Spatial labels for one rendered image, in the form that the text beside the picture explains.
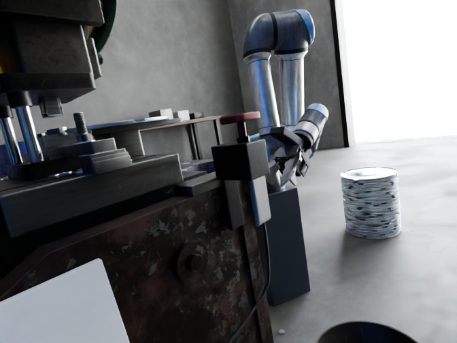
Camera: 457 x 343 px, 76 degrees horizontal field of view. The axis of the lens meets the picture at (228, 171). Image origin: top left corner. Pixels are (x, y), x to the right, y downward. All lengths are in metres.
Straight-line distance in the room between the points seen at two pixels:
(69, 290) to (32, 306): 0.04
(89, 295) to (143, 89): 4.42
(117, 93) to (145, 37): 1.04
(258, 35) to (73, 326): 0.90
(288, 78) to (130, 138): 0.62
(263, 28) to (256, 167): 0.60
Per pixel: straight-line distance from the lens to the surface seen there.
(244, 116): 0.54
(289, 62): 1.11
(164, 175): 0.58
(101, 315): 0.49
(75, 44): 0.72
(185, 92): 5.25
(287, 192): 1.17
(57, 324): 0.47
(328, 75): 5.28
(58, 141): 0.66
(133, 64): 4.81
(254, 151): 0.56
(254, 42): 1.04
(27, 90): 0.64
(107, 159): 0.50
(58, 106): 0.72
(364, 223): 1.77
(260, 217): 0.71
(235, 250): 0.69
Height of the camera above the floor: 0.75
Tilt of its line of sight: 10 degrees down
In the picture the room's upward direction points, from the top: 10 degrees counter-clockwise
